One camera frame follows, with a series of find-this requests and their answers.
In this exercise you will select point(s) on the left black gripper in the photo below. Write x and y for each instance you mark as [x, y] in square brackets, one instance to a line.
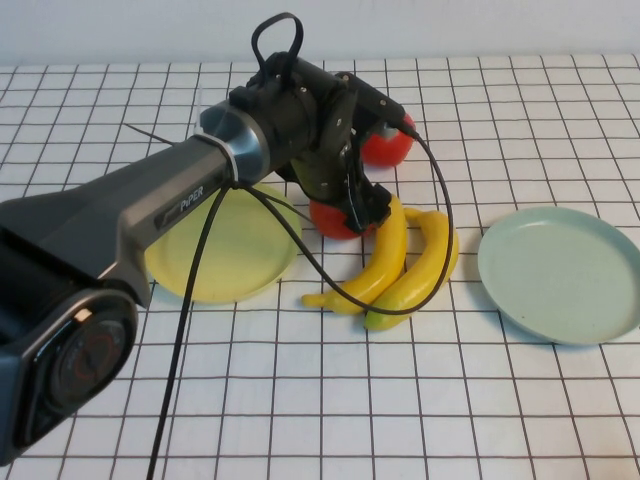
[325, 175]

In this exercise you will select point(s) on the red apple with yellow patch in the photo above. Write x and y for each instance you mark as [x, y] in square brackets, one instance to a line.
[330, 222]

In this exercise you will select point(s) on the yellow plastic banana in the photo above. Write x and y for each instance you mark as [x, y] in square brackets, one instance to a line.
[385, 250]

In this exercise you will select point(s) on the yellow banana with green tip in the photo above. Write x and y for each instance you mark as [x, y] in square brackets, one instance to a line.
[420, 265]

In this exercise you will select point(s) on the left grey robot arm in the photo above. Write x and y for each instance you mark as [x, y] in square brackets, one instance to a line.
[100, 225]

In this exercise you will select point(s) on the yellow round plate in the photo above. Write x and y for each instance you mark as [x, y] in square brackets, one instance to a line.
[240, 260]

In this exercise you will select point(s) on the light blue round plate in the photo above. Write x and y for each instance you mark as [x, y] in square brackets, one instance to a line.
[560, 280]

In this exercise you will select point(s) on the white zip tie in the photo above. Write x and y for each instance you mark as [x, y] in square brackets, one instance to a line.
[231, 157]

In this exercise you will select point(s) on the white grid tablecloth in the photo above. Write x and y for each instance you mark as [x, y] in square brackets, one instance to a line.
[350, 400]

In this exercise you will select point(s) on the black zip tie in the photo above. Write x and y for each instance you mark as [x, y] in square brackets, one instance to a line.
[150, 136]

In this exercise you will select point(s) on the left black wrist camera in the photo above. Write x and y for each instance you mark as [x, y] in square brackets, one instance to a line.
[375, 100]

